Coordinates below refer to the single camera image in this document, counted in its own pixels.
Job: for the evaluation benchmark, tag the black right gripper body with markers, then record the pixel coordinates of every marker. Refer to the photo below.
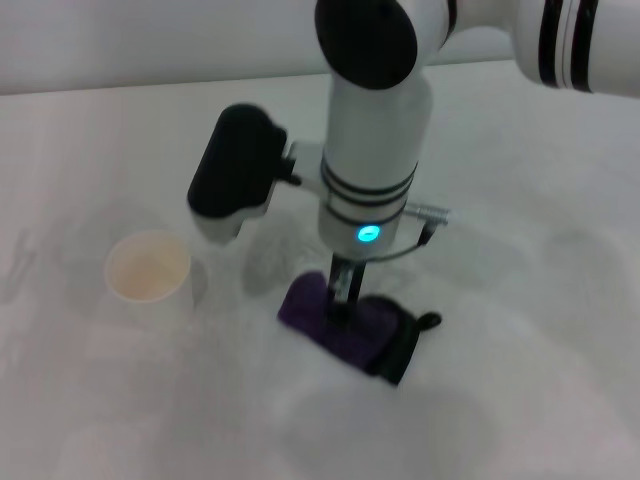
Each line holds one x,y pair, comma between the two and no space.
346,280

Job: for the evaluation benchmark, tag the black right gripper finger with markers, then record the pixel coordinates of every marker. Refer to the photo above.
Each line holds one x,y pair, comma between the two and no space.
337,316

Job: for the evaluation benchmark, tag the purple rag with black edge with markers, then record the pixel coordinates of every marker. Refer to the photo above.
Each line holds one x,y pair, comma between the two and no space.
345,345

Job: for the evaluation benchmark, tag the white paper cup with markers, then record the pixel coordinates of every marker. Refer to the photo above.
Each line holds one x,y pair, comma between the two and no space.
147,267

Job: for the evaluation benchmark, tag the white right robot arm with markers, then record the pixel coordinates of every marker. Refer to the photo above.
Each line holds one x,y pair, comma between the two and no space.
375,130

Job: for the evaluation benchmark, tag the silver right wrist connector plug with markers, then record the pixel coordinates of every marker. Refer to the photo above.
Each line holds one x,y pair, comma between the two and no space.
429,214

